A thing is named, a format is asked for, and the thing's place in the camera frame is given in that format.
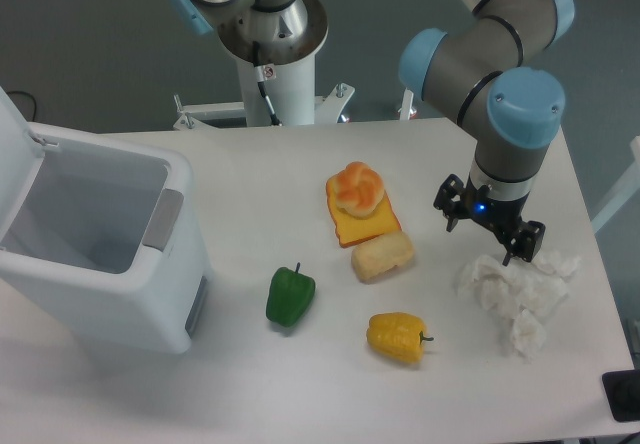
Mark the white open trash bin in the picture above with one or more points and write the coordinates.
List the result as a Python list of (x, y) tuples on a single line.
[(101, 234)]

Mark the black device at table edge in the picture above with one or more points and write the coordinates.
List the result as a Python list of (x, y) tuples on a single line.
[(622, 392)]

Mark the crumpled white paper tissue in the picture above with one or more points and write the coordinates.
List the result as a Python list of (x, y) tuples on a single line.
[(522, 295)]

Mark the round knotted bread roll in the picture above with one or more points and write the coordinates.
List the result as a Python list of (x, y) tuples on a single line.
[(357, 189)]

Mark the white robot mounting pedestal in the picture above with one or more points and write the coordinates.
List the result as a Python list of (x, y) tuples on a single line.
[(275, 58)]

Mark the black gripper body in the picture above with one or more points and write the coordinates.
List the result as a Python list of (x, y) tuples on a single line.
[(500, 217)]

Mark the pale square bread loaf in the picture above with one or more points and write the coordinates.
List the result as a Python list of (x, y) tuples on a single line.
[(381, 254)]

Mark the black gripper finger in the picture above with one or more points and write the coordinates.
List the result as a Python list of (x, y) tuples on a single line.
[(449, 200), (525, 242)]

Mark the orange toast bread slice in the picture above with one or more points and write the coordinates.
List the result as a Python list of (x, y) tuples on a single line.
[(351, 230)]

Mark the green bell pepper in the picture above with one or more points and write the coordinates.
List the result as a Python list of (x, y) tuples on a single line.
[(290, 295)]

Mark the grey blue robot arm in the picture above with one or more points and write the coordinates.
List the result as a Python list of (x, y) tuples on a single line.
[(479, 80)]

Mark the white frame at right edge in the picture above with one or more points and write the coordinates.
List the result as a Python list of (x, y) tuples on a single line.
[(626, 186)]

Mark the yellow bell pepper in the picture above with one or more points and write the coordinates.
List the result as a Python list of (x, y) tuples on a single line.
[(398, 335)]

